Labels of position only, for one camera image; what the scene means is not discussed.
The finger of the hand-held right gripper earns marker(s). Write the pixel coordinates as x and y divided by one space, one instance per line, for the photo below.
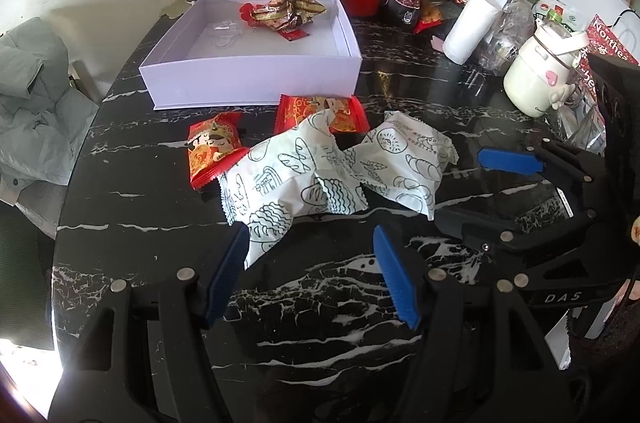
510 160
500 228

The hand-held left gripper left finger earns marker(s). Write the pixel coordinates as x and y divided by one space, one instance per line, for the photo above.
227 275

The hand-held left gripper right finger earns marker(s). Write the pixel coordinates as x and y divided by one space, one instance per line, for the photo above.
395 278

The white wave-print bread packet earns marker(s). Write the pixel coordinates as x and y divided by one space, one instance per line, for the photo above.
280 193

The white pastry-print bread packet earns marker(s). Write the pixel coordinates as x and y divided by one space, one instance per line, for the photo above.
405 168

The red cartoon-print snack packet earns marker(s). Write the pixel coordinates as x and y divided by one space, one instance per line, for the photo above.
212 148

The red gold-print snack packet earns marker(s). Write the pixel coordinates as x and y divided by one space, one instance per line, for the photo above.
320 113

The small red wrapper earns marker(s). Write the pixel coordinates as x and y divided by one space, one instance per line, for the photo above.
295 35

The gold shrimp snack packet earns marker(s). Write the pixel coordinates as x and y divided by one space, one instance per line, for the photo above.
287 10

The person's right hand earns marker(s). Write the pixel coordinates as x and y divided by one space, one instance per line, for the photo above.
636 230

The red printed gift bag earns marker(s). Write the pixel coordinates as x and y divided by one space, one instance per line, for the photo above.
607 40

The cream white kettle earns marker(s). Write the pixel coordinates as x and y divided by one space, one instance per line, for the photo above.
537 73

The green white packet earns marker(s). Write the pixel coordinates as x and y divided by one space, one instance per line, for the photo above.
560 10

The clear plastic bag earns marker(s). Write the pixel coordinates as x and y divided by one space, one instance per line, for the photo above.
505 33

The white paper roll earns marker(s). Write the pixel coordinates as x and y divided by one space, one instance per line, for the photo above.
470 25

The small orange snack packet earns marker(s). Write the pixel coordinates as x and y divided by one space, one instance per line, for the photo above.
430 15

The dark green chair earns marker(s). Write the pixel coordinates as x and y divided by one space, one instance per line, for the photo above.
25 253

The grey-green padded jacket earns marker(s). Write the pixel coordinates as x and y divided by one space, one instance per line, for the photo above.
35 103

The green scalloped mat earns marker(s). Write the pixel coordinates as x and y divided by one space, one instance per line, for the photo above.
172 8

